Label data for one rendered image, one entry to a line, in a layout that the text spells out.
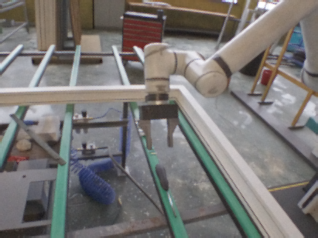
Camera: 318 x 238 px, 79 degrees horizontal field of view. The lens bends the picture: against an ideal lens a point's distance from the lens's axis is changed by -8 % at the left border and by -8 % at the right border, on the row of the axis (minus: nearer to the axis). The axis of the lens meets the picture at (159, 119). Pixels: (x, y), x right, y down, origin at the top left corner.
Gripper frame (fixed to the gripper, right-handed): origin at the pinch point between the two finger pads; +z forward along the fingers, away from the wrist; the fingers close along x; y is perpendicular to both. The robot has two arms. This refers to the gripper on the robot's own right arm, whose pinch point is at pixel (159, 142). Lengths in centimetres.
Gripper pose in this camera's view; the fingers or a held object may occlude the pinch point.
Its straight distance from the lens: 73.4
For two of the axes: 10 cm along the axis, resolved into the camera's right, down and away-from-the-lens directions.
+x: 9.5, -0.6, 3.0
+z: 0.4, 10.0, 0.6
